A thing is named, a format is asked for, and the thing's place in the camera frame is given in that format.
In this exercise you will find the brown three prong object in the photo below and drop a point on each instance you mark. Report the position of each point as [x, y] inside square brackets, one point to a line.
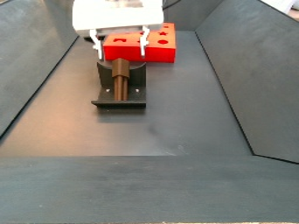
[120, 75]

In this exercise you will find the black curved fixture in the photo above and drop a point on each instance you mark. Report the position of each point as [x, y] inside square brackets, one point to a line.
[134, 87]

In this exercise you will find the red shape-hole block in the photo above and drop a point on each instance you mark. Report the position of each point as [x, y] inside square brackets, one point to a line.
[122, 45]

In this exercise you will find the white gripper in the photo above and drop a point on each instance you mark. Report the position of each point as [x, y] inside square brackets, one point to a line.
[98, 17]

